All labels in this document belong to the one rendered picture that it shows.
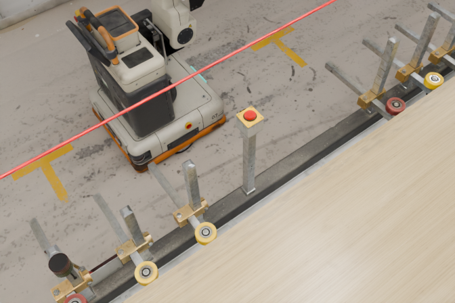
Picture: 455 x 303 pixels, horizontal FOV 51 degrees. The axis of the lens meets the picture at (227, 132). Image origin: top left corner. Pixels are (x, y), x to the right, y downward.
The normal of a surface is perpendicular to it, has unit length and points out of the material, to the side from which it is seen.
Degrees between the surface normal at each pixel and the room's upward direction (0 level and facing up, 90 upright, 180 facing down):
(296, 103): 0
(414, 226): 0
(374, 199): 0
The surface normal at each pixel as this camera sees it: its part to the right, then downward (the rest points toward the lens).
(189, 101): -0.03, -0.59
